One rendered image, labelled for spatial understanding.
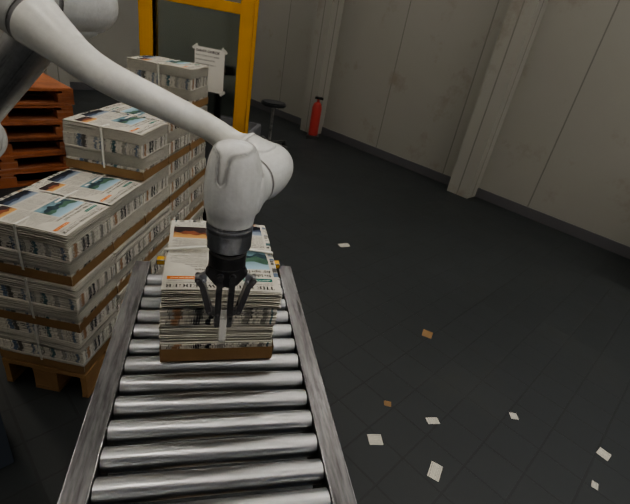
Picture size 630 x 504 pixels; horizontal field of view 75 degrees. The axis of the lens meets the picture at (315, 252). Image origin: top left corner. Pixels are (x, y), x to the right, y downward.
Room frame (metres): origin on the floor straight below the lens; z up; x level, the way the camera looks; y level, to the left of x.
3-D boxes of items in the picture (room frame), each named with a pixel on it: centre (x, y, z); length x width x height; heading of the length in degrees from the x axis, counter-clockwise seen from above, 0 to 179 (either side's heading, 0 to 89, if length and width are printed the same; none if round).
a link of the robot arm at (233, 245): (0.72, 0.17, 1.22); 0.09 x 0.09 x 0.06
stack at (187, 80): (2.54, 1.03, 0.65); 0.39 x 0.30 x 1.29; 89
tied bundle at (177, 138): (2.24, 1.04, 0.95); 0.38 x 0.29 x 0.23; 88
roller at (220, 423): (0.63, 0.15, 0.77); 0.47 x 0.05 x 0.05; 107
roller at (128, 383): (0.76, 0.19, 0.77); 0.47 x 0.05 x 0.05; 107
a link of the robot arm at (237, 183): (0.74, 0.17, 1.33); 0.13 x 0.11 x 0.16; 168
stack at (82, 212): (1.82, 1.05, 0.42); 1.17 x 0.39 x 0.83; 179
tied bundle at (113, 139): (1.95, 1.05, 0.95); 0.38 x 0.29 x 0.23; 89
